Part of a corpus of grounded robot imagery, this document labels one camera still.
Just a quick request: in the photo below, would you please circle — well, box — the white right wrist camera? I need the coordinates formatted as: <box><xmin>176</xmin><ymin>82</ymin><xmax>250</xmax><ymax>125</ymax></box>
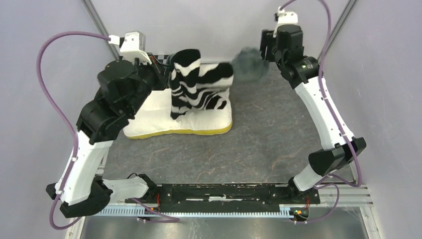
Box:
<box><xmin>273</xmin><ymin>9</ymin><xmax>298</xmax><ymax>38</ymax></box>

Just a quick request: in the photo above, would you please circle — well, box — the white pillow with yellow edge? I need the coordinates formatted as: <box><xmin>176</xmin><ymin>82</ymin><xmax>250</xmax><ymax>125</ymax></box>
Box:
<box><xmin>123</xmin><ymin>88</ymin><xmax>232</xmax><ymax>139</ymax></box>

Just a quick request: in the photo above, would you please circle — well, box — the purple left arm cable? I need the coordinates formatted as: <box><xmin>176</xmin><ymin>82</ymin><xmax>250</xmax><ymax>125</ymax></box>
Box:
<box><xmin>36</xmin><ymin>31</ymin><xmax>181</xmax><ymax>231</ymax></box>

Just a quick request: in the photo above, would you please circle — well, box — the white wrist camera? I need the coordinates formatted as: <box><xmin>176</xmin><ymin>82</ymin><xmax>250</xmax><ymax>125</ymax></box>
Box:
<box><xmin>273</xmin><ymin>9</ymin><xmax>298</xmax><ymax>38</ymax></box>
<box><xmin>108</xmin><ymin>31</ymin><xmax>152</xmax><ymax>64</ymax></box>

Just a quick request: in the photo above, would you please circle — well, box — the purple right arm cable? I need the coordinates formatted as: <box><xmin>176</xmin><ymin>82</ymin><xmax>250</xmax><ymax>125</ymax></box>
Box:
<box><xmin>278</xmin><ymin>0</ymin><xmax>363</xmax><ymax>225</ymax></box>

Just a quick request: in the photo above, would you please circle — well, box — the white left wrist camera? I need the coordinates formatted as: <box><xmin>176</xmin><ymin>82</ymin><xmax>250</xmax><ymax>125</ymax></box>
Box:
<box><xmin>108</xmin><ymin>31</ymin><xmax>152</xmax><ymax>64</ymax></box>

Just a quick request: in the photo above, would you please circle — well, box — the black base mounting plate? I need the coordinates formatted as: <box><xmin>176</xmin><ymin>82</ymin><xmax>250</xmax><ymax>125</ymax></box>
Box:
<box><xmin>138</xmin><ymin>183</ymin><xmax>320</xmax><ymax>213</ymax></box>

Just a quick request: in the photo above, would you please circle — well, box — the zebra striped pillowcase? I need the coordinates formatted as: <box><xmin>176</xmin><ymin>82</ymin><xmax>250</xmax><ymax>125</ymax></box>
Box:
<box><xmin>166</xmin><ymin>47</ymin><xmax>271</xmax><ymax>120</ymax></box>

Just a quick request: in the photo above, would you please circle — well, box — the light blue cable comb strip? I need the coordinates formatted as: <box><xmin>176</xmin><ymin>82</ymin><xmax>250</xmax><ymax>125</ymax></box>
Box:
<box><xmin>95</xmin><ymin>205</ymin><xmax>293</xmax><ymax>219</ymax></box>

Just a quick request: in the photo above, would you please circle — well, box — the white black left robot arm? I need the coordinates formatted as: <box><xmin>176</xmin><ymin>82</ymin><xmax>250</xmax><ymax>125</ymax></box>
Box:
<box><xmin>46</xmin><ymin>54</ymin><xmax>166</xmax><ymax>218</ymax></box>

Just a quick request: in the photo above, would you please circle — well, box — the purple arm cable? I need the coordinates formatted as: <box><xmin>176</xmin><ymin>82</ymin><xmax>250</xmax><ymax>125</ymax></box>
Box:
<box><xmin>36</xmin><ymin>31</ymin><xmax>181</xmax><ymax>231</ymax></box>
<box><xmin>278</xmin><ymin>0</ymin><xmax>363</xmax><ymax>225</ymax></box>

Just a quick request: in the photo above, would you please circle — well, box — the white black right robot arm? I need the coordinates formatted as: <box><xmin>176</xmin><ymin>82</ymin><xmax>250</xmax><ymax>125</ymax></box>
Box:
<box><xmin>259</xmin><ymin>24</ymin><xmax>366</xmax><ymax>203</ymax></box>

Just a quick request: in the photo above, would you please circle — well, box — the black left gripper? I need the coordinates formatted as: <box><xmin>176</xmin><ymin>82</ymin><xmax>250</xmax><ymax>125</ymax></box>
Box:
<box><xmin>129</xmin><ymin>51</ymin><xmax>174</xmax><ymax>113</ymax></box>

